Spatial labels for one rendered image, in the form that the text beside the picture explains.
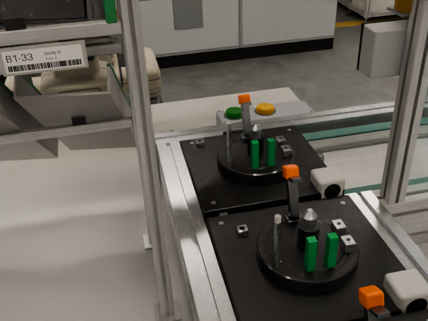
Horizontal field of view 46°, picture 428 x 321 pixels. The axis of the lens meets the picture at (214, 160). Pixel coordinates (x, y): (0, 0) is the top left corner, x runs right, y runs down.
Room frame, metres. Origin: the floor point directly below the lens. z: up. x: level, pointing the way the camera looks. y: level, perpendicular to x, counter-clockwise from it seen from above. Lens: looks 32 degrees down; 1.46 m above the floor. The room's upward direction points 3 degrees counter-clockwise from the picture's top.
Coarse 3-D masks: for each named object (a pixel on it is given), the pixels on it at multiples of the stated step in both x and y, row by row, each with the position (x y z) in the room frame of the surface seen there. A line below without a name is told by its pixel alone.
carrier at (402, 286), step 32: (224, 224) 0.61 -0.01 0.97; (256, 224) 0.60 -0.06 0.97; (288, 224) 0.57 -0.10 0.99; (320, 224) 0.57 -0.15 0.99; (352, 224) 0.59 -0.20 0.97; (224, 256) 0.53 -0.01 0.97; (256, 256) 0.53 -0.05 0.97; (288, 256) 0.51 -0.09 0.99; (320, 256) 0.50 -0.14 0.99; (352, 256) 0.50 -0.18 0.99; (384, 256) 0.52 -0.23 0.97; (256, 288) 0.47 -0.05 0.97; (288, 288) 0.47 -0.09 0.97; (320, 288) 0.46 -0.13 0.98; (352, 288) 0.46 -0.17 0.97; (384, 288) 0.46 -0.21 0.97; (416, 288) 0.44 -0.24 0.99; (256, 320) 0.42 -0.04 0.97; (288, 320) 0.42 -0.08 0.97; (320, 320) 0.41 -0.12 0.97; (352, 320) 0.41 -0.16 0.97
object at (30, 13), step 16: (0, 0) 0.56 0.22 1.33; (16, 0) 0.56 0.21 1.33; (32, 0) 0.56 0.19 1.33; (48, 0) 0.56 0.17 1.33; (64, 0) 0.56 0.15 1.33; (80, 0) 0.56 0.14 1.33; (96, 0) 0.62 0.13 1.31; (0, 16) 0.56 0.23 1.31; (32, 16) 0.56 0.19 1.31; (48, 16) 0.56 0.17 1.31; (64, 16) 0.56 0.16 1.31; (80, 16) 0.56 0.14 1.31; (96, 16) 0.60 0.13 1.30
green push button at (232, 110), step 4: (228, 108) 1.00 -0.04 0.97; (232, 108) 1.00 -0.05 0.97; (236, 108) 1.00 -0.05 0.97; (240, 108) 1.00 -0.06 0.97; (228, 112) 0.98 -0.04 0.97; (232, 112) 0.98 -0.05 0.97; (236, 112) 0.98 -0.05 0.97; (240, 112) 0.98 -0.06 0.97; (228, 116) 0.98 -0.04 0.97; (232, 116) 0.97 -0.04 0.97; (236, 116) 0.97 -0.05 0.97; (240, 116) 0.98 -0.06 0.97
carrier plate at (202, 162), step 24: (192, 144) 0.85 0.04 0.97; (216, 144) 0.85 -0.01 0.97; (288, 144) 0.84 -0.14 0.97; (192, 168) 0.77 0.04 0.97; (216, 168) 0.76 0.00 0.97; (312, 168) 0.75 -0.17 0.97; (216, 192) 0.69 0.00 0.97; (240, 192) 0.69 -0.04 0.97; (264, 192) 0.68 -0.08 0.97; (312, 192) 0.68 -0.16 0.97; (216, 216) 0.64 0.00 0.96
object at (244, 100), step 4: (240, 96) 0.85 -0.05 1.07; (244, 96) 0.85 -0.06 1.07; (248, 96) 0.85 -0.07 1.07; (240, 100) 0.84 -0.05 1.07; (244, 100) 0.84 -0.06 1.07; (248, 100) 0.85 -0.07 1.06; (244, 104) 0.83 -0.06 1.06; (248, 104) 0.83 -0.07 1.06; (244, 108) 0.84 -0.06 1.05; (248, 108) 0.84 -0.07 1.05; (244, 112) 0.84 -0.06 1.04; (248, 112) 0.84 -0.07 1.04; (244, 116) 0.84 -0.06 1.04; (248, 116) 0.84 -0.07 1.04; (244, 120) 0.83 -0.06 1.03; (248, 120) 0.83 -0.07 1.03; (244, 124) 0.83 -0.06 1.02; (248, 124) 0.83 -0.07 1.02; (244, 128) 0.83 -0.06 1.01; (248, 128) 0.83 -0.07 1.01; (244, 132) 0.83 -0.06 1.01; (248, 132) 0.83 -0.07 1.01
